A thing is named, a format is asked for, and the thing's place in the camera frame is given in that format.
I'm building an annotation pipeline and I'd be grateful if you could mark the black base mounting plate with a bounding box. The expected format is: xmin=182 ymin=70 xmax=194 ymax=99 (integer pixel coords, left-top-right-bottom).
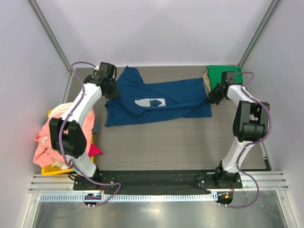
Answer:
xmin=72 ymin=170 xmax=243 ymax=193

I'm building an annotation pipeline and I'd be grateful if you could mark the pink t-shirt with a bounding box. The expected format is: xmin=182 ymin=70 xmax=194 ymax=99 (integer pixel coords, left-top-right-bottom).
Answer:
xmin=33 ymin=109 xmax=95 ymax=168

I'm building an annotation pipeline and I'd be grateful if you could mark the white slotted cable duct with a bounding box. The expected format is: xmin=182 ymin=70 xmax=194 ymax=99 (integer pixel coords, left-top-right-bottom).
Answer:
xmin=39 ymin=192 xmax=218 ymax=203

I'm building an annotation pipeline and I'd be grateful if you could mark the magenta t-shirt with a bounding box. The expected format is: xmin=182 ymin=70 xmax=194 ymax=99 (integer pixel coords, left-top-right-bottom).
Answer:
xmin=88 ymin=144 xmax=103 ymax=157

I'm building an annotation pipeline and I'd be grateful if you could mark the right aluminium frame post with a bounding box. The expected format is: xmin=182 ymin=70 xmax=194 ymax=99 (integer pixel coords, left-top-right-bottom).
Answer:
xmin=238 ymin=0 xmax=282 ymax=67

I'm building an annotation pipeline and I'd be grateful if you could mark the left aluminium frame post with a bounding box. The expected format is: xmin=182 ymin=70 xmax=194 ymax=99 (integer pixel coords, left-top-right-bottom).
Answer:
xmin=27 ymin=0 xmax=76 ymax=76

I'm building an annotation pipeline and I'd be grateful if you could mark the aluminium frame post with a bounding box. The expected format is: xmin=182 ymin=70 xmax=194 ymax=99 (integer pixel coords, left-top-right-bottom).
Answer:
xmin=27 ymin=0 xmax=76 ymax=76
xmin=238 ymin=0 xmax=282 ymax=67

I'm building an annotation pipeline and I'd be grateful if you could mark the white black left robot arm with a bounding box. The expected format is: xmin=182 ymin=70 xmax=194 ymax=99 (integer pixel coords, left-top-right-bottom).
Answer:
xmin=49 ymin=62 xmax=120 ymax=190

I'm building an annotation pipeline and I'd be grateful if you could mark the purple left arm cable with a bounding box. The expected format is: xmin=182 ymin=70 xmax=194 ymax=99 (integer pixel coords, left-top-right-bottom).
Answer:
xmin=59 ymin=61 xmax=122 ymax=206

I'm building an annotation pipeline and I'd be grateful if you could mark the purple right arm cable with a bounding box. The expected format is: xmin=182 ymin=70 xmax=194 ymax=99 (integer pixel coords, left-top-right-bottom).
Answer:
xmin=218 ymin=72 xmax=273 ymax=209

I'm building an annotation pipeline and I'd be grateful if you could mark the yellow plastic bin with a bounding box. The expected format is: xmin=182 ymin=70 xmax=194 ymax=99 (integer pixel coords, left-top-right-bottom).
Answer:
xmin=41 ymin=109 xmax=95 ymax=176

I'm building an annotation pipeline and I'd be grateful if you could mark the cream white t-shirt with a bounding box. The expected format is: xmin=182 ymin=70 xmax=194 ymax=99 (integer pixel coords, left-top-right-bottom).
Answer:
xmin=48 ymin=102 xmax=72 ymax=117

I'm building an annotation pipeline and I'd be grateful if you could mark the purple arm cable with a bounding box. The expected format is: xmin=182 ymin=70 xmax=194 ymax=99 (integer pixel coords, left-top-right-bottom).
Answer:
xmin=218 ymin=72 xmax=273 ymax=209
xmin=59 ymin=61 xmax=122 ymax=206

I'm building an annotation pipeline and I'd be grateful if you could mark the aluminium extrusion rail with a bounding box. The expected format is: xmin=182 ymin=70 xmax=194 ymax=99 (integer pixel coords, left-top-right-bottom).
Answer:
xmin=29 ymin=171 xmax=288 ymax=195

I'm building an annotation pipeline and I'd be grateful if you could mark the folded beige t-shirt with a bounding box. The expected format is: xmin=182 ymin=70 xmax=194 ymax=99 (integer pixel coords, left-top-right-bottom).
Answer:
xmin=202 ymin=72 xmax=211 ymax=92

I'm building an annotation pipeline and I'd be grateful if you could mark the folded green t-shirt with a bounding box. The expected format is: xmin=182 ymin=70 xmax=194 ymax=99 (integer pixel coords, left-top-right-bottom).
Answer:
xmin=207 ymin=65 xmax=244 ymax=90

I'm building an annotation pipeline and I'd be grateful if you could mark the blue Mickey print t-shirt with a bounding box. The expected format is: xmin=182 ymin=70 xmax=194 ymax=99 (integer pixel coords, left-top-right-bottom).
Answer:
xmin=105 ymin=66 xmax=212 ymax=127

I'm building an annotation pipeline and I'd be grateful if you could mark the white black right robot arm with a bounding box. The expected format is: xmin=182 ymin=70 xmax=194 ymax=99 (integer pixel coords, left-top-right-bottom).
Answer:
xmin=195 ymin=71 xmax=272 ymax=191

